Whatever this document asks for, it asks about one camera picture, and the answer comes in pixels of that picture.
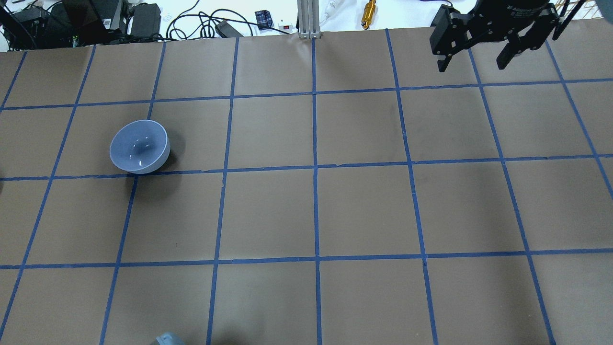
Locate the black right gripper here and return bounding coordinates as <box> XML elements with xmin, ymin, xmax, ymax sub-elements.
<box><xmin>429</xmin><ymin>0</ymin><xmax>575</xmax><ymax>73</ymax></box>

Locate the blue bowl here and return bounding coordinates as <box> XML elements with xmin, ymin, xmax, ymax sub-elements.
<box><xmin>109</xmin><ymin>119</ymin><xmax>171</xmax><ymax>174</ymax></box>

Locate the black power adapter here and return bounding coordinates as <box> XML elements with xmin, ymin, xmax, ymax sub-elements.
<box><xmin>215</xmin><ymin>20</ymin><xmax>243</xmax><ymax>38</ymax></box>

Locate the aluminium frame post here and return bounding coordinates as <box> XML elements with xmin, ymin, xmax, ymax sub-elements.
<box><xmin>297</xmin><ymin>0</ymin><xmax>320</xmax><ymax>39</ymax></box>

